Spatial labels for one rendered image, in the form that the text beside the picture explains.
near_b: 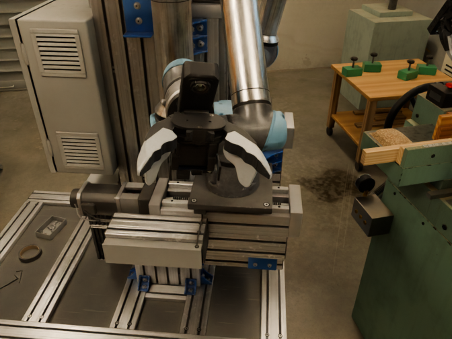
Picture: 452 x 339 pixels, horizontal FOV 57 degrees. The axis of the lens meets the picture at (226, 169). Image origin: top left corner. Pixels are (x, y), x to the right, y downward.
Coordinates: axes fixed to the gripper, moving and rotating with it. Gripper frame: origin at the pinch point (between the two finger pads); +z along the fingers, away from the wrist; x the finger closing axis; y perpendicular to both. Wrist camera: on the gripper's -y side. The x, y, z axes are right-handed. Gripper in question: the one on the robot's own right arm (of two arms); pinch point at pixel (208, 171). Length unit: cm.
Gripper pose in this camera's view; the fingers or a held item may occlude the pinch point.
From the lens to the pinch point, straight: 46.7
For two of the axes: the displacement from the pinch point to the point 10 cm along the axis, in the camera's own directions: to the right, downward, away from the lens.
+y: -1.3, 8.4, 5.3
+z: 1.6, 5.4, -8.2
